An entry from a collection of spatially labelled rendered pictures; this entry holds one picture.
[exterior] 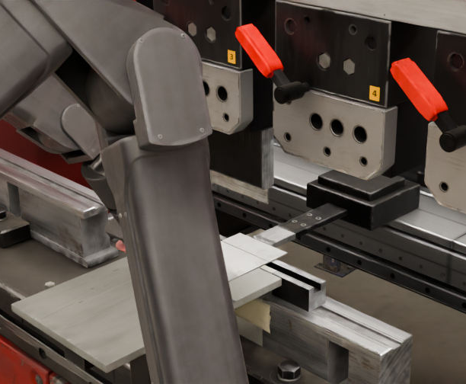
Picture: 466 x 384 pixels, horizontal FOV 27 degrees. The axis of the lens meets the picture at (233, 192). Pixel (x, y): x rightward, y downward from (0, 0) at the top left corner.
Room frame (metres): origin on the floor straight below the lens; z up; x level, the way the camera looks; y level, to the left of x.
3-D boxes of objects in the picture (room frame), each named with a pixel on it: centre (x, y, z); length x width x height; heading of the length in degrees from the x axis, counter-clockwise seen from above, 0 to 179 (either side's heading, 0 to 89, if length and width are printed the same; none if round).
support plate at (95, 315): (0.99, 0.10, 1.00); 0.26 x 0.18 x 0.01; 134
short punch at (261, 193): (1.09, -0.01, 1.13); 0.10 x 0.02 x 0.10; 44
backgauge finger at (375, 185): (1.20, -0.13, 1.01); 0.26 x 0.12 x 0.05; 134
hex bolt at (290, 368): (0.95, -0.06, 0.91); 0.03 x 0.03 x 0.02
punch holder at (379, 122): (0.96, -0.13, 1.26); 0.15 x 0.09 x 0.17; 44
